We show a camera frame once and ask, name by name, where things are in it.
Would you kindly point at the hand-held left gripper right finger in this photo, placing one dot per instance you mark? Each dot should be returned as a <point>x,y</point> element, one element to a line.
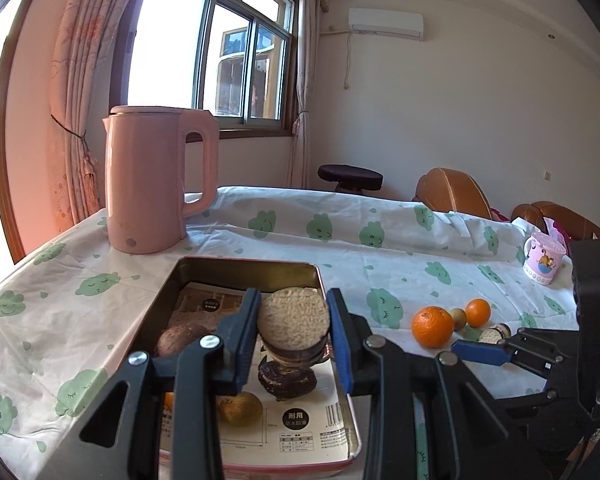
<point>341,340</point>

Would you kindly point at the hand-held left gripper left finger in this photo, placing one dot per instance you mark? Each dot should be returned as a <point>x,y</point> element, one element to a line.
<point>243,340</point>

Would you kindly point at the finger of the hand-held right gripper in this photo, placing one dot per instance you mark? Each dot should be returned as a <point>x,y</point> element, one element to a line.
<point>480,352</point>
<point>545,337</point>

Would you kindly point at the sesame topped brown cake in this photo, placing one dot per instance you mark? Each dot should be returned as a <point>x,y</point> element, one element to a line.
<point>292,317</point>
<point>492,334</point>

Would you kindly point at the small orange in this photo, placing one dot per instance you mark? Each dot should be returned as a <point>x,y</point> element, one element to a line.
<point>478,312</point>
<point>168,400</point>

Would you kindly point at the small brown kiwi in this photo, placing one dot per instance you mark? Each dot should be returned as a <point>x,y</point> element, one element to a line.
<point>242,407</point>
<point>458,317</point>

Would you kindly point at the large orange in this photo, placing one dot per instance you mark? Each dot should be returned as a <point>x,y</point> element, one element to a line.
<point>432,327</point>

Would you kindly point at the dark chocolate pastry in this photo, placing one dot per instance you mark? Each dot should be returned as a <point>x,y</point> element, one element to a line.
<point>285,382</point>

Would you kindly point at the purple passion fruit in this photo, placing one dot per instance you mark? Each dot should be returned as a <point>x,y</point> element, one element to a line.
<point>180,340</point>

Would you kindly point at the pink metal tray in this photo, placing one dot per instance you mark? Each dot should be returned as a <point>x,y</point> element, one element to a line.
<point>240,272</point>

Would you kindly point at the pink cartoon cup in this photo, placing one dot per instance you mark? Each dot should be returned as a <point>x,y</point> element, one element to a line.
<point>545,260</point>

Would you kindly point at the brown leather sofa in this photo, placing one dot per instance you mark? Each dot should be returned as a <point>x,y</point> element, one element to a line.
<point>575,220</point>

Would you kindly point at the pink floral cushion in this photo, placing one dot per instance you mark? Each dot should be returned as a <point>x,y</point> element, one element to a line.
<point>555,224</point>

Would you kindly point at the black round stool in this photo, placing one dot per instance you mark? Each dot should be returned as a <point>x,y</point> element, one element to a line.
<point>350,177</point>

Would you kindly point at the pink electric kettle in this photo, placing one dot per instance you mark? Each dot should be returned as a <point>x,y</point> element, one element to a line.
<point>145,185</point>

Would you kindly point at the pale narrow curtain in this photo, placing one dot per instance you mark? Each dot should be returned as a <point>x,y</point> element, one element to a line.
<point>302,85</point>

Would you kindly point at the sliding glass window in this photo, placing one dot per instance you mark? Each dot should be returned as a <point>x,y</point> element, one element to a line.
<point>170,50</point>

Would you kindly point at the pink patterned curtain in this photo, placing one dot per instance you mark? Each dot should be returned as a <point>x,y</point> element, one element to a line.
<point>80,85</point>

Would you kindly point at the white air conditioner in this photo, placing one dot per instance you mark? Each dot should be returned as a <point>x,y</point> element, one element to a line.
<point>386,24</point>

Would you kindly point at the wooden door frame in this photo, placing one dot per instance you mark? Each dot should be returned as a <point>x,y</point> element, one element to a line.
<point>7,160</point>

